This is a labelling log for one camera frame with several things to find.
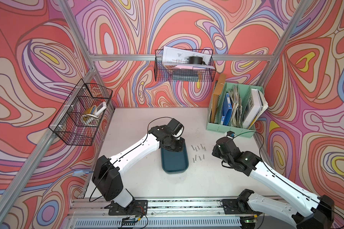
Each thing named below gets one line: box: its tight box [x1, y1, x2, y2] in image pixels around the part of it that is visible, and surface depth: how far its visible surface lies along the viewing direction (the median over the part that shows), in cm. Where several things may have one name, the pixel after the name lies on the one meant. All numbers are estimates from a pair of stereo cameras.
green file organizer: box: [205, 80, 265, 138], surface depth 98 cm
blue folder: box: [220, 92, 233, 126], surface depth 96 cm
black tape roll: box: [188, 56, 207, 66], surface depth 84 cm
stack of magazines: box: [228, 84, 243, 128], surface depth 97 cm
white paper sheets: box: [162, 45, 216, 70], surface depth 86 cm
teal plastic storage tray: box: [160, 139, 190, 174], surface depth 91 cm
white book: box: [242, 88, 269, 130], surface depth 92 cm
